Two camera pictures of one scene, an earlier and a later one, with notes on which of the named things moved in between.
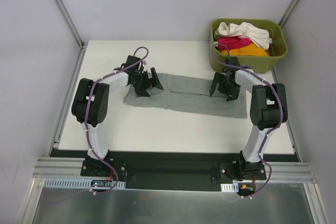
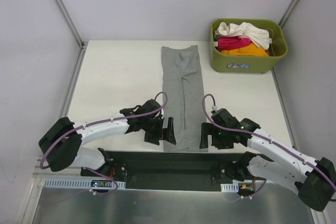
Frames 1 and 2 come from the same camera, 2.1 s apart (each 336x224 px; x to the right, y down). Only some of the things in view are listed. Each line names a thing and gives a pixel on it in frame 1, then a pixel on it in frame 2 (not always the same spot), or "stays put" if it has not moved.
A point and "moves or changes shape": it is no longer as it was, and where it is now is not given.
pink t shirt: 232,42 stays put
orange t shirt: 252,50 stays put
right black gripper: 223,87 → 213,136
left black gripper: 146,82 → 161,131
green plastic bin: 260,64 stays put
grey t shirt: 188,94 moves or changes shape
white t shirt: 260,36 stays put
